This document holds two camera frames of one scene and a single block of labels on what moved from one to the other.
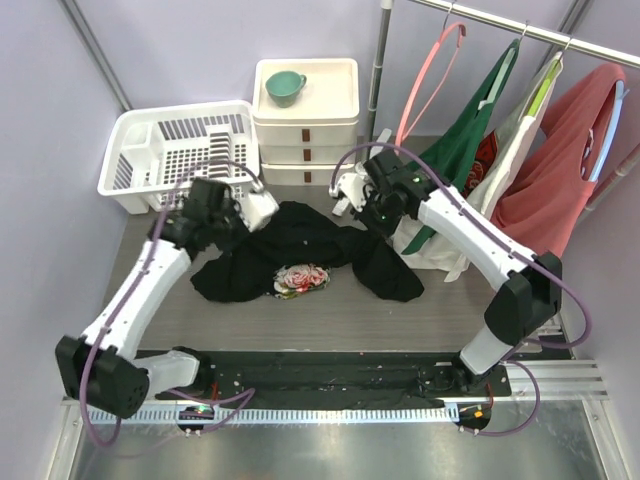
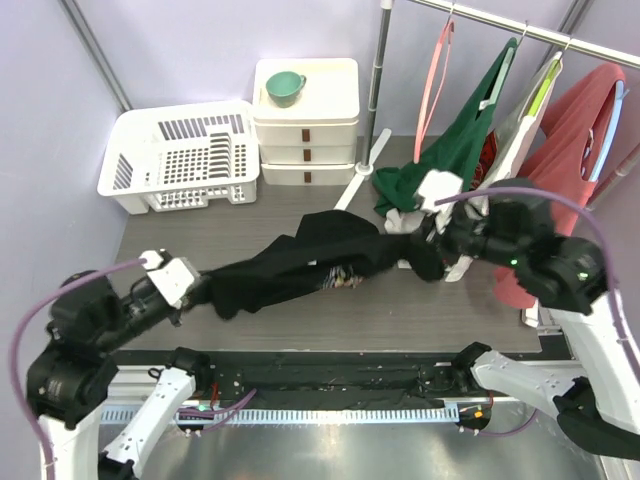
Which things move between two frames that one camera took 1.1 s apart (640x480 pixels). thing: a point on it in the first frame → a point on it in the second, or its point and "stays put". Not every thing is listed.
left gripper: x=242 y=236 → x=177 y=313
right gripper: x=382 y=230 → x=431 y=233
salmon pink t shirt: x=547 y=195 stays put
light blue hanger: x=621 y=93 stays put
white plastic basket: x=150 y=153 stays put
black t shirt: x=298 y=233 → x=281 y=268
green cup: x=285 y=86 stays put
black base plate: x=336 y=378 stays put
